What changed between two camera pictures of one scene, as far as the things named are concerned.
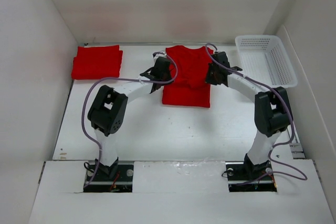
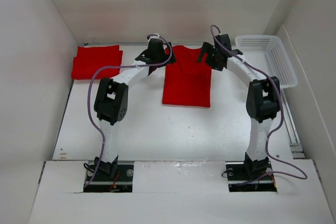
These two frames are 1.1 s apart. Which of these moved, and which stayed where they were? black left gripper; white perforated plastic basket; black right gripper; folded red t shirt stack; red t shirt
Moved: black left gripper; black right gripper
Stayed: red t shirt; white perforated plastic basket; folded red t shirt stack
